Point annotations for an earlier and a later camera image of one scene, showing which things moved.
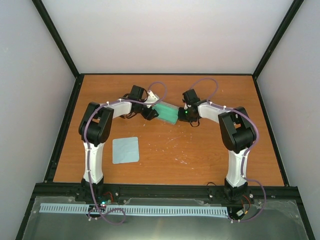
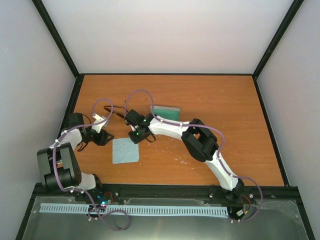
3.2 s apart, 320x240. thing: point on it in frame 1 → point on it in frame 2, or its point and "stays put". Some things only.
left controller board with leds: [103, 198] stays put
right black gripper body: [188, 117] → [138, 138]
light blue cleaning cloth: [125, 150] stays put
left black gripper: [149, 115] → [101, 141]
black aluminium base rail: [262, 196] stays put
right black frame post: [291, 13] stays put
